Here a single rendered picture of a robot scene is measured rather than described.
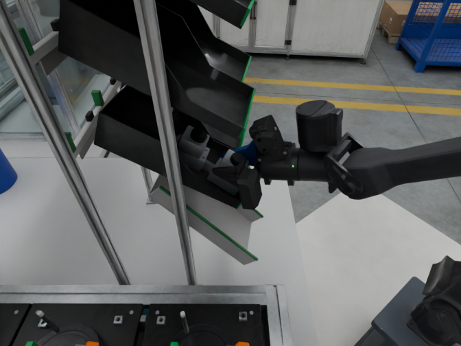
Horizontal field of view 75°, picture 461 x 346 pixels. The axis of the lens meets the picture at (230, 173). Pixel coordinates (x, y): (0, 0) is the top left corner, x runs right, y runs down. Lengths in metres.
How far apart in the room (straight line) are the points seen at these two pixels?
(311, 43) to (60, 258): 3.93
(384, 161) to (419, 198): 2.15
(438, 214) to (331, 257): 1.68
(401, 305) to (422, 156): 0.34
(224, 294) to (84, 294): 0.32
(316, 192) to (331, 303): 1.54
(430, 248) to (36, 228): 1.19
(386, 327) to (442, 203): 2.05
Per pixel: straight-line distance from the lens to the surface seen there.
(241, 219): 0.78
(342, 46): 4.47
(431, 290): 0.57
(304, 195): 2.30
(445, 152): 0.43
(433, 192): 2.71
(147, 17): 0.39
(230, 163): 0.55
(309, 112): 0.46
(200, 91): 0.52
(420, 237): 1.10
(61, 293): 0.83
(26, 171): 1.37
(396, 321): 0.67
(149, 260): 0.92
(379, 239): 1.04
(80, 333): 0.73
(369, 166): 0.45
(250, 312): 0.71
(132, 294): 0.77
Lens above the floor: 1.62
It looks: 42 degrees down
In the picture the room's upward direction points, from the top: straight up
